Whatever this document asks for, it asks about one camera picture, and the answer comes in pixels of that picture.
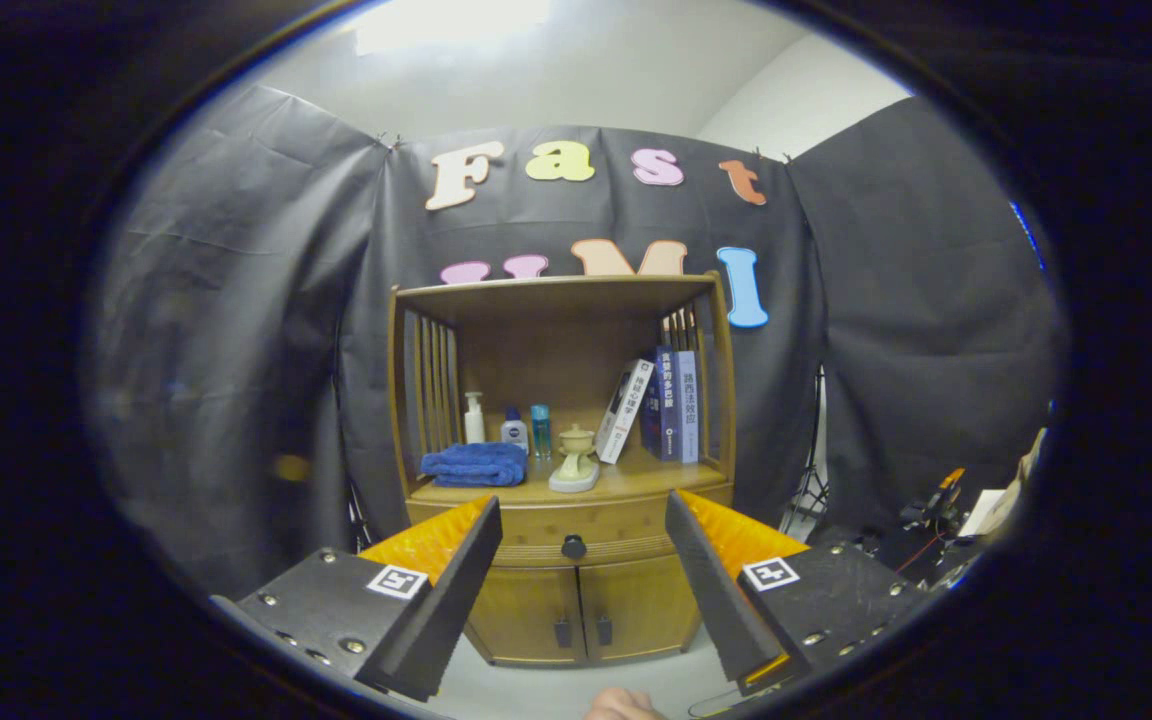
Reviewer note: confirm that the blue folded towel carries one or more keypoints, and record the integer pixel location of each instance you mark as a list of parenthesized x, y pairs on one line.
[(476, 465)]

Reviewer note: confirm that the wooden drawer with black knob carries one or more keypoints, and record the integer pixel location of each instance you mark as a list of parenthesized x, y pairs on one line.
[(536, 530)]

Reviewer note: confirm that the white book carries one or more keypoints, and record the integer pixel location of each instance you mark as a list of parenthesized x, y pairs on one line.
[(622, 415)]

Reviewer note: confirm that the white bottle with blue cap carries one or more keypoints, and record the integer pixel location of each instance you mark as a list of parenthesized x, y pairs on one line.
[(514, 434)]

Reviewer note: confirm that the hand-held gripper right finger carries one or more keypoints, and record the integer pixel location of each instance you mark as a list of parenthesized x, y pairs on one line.
[(711, 600)]

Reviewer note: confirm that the orange and black gripper device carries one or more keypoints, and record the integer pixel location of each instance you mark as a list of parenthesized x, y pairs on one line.
[(941, 505)]

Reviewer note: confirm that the clear blue bottle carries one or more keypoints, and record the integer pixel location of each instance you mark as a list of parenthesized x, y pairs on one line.
[(540, 430)]

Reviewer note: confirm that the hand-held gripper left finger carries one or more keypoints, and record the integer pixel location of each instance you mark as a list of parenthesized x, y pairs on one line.
[(456, 600)]

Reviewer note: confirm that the black side table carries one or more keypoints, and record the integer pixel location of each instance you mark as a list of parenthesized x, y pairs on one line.
[(896, 550)]

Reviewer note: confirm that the white pump bottle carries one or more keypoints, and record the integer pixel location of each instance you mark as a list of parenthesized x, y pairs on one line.
[(474, 425)]

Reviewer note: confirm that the beige lidded teacup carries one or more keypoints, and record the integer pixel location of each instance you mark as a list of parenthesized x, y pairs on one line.
[(576, 438)]

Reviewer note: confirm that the white box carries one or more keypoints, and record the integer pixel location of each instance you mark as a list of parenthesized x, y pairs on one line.
[(984, 510)]

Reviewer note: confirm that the pale blue book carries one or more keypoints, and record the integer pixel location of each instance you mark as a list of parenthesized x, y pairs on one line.
[(688, 405)]

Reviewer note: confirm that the black light stand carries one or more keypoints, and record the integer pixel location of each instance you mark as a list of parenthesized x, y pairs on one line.
[(814, 490)]

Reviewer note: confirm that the wooden countertop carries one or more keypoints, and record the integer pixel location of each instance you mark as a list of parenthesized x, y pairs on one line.
[(636, 478)]

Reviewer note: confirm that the black backdrop cloth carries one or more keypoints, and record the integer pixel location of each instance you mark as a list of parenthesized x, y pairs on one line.
[(236, 350)]

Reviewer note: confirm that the dark blue book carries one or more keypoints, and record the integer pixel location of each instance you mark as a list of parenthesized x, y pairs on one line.
[(667, 405)]

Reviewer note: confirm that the wooden cabinet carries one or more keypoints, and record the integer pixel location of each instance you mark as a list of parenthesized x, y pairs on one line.
[(556, 360)]

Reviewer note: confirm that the wooden cabinet door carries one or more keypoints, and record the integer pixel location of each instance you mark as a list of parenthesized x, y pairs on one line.
[(526, 610), (636, 605)]

